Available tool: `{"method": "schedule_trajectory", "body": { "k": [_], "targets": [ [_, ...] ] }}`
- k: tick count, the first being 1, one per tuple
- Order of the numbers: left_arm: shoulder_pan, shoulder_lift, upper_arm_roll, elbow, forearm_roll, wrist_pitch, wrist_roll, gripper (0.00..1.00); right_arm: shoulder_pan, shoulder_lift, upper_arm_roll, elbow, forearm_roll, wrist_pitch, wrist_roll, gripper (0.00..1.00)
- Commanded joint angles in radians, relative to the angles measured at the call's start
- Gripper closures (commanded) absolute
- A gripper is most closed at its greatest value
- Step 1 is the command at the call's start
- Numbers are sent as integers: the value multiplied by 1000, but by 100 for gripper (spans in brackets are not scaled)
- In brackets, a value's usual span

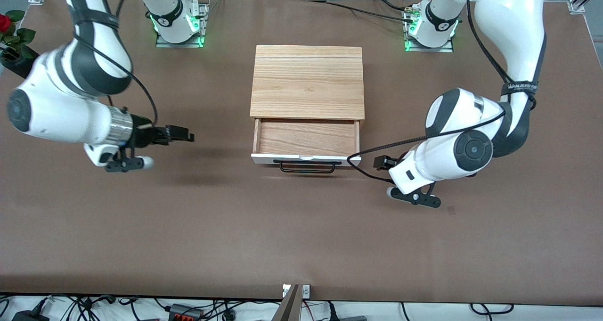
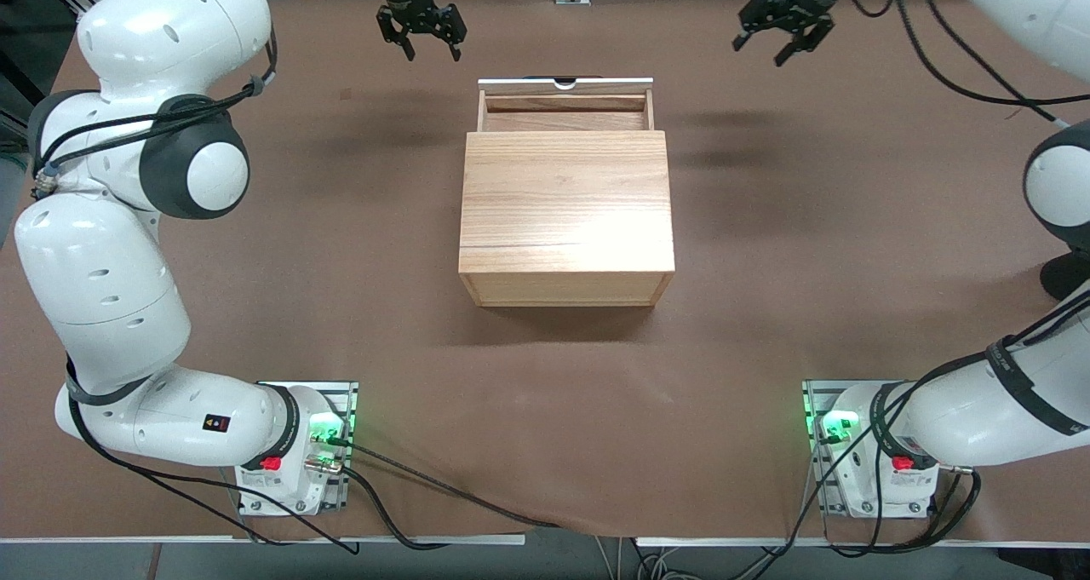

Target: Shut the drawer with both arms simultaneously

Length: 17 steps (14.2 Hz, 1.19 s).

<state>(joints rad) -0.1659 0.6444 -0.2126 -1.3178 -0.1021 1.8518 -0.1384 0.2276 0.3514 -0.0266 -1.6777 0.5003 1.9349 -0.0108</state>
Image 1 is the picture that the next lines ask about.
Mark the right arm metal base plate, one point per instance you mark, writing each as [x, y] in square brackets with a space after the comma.
[200, 26]

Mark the black box orange connectors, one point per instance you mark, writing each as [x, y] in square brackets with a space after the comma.
[184, 313]

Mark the red rose green leaves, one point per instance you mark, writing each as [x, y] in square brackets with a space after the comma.
[4, 23]

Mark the wooden drawer white front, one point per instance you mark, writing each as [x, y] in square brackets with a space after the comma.
[306, 137]

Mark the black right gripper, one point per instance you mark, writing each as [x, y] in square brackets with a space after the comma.
[142, 135]

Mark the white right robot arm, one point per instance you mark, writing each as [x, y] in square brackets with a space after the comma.
[61, 118]

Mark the small metal table bracket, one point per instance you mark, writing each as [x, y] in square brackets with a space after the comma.
[306, 291]

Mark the light wooden cabinet box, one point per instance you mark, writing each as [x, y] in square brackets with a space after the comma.
[307, 80]

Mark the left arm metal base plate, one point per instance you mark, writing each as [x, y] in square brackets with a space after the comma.
[409, 46]

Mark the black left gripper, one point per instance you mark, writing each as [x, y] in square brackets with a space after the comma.
[384, 162]

